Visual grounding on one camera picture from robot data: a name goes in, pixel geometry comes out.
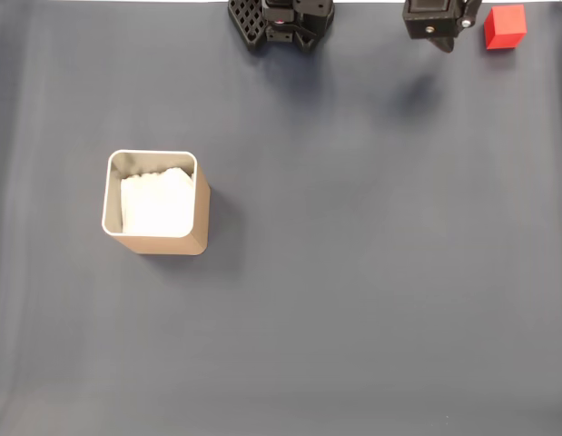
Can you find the white paper padding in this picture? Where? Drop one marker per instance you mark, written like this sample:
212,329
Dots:
158,204

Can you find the tan square box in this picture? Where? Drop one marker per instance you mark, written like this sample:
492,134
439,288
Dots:
171,243

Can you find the red cube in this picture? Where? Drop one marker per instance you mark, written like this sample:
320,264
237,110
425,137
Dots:
505,27

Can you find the camera board in black mount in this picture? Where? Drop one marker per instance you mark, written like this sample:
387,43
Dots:
432,22

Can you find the dark blue-grey mat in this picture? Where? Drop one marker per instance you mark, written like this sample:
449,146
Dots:
353,272

